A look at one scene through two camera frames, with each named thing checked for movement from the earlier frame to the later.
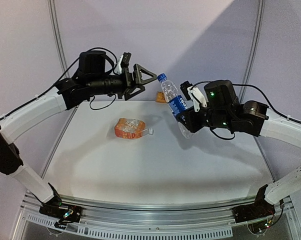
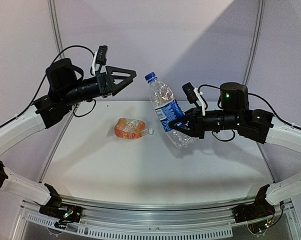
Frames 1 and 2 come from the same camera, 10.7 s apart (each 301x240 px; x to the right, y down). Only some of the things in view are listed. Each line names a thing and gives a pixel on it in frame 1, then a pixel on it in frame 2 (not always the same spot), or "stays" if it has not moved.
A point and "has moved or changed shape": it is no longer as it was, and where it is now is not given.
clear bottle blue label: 175,102 → 167,110
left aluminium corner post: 64,65 stays
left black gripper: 129,84 → 111,86
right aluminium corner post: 253,50 stays
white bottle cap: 151,131 stays
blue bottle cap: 162,77 has moved or changed shape
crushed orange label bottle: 125,128 stays
